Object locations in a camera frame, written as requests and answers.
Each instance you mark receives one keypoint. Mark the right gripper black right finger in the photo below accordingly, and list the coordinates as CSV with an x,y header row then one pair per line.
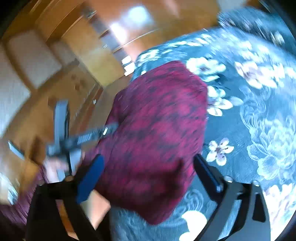
x,y
252,220

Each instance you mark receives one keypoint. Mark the folded dark floral duvet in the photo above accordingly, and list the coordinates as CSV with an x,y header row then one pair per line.
x,y
254,21

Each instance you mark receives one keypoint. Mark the dark floral bed quilt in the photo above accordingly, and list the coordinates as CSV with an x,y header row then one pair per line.
x,y
251,85

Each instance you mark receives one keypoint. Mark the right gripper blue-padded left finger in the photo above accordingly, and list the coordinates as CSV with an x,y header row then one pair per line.
x,y
44,222

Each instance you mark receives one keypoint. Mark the glossy wooden wardrobe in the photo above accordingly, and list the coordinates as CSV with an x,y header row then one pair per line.
x,y
71,50

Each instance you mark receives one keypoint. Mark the person's left hand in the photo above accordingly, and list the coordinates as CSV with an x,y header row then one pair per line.
x,y
52,165

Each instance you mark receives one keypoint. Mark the red black knit sweater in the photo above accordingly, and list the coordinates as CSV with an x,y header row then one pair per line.
x,y
148,161

